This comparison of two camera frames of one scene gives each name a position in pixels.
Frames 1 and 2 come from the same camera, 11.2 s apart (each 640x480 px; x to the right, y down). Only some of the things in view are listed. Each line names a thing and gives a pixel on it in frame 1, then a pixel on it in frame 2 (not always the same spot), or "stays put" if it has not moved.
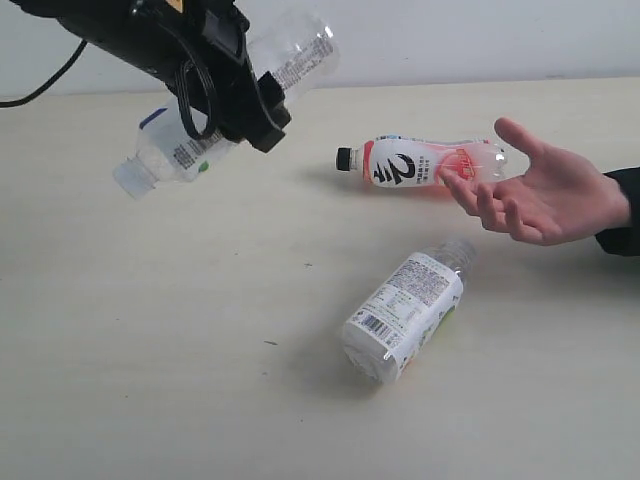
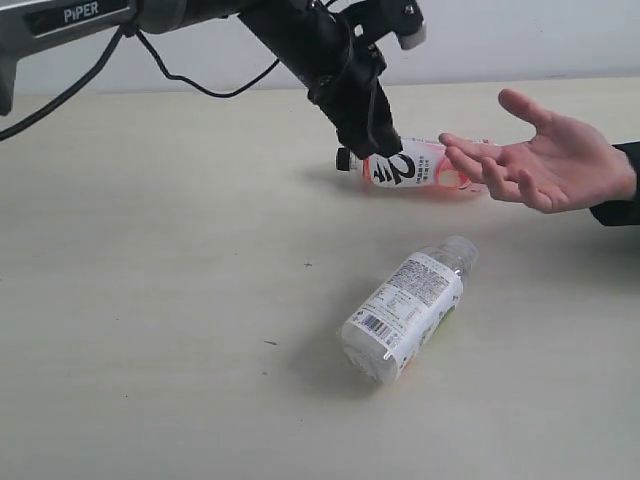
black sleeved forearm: (625, 241) → (625, 213)
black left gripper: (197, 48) → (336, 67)
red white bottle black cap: (408, 160) stays put
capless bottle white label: (396, 321) stays put
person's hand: (558, 199) → (563, 167)
